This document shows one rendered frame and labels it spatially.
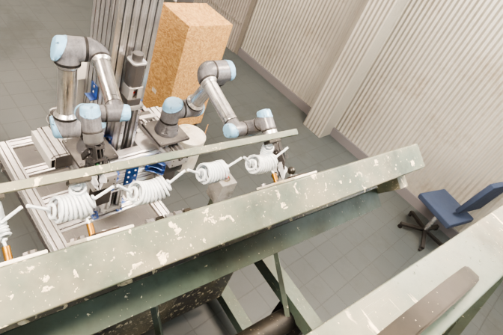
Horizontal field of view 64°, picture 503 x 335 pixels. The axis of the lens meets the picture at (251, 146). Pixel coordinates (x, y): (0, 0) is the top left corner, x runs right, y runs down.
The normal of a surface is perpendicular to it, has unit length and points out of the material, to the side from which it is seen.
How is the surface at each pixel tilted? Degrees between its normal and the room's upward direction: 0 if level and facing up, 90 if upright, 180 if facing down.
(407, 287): 0
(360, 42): 90
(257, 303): 0
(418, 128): 90
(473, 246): 0
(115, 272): 33
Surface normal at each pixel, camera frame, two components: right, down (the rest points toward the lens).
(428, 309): 0.29, -0.73
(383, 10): -0.70, 0.22
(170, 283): 0.58, -0.26
